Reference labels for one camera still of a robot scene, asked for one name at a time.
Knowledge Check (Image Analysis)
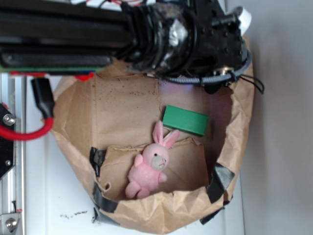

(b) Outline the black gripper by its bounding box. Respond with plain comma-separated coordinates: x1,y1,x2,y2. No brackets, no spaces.
132,0,252,94

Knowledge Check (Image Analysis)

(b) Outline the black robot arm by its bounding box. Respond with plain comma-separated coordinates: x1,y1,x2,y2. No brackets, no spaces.
0,0,252,93

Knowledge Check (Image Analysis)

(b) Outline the green rectangular block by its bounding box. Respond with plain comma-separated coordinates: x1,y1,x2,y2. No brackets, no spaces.
162,105,208,137

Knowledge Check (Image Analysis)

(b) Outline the brown paper bag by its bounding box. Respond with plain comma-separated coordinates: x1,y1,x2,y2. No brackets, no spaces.
43,35,254,235

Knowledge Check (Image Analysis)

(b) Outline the pink plush bunny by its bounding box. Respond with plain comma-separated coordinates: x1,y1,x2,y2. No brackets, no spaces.
125,120,179,199

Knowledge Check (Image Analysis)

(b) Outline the grey braided cable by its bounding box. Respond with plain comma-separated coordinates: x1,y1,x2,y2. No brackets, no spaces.
161,50,252,86

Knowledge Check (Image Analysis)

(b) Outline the aluminium frame rail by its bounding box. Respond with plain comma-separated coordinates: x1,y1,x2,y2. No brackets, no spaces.
0,73,26,235

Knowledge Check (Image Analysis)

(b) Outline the red braided cable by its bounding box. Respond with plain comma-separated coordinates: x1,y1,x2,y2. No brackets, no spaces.
0,77,55,141

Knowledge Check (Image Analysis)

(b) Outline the black metal bracket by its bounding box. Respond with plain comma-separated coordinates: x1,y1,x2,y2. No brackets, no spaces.
0,103,15,180

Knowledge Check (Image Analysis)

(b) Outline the silver corner bracket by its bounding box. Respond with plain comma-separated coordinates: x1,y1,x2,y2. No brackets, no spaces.
0,213,23,235

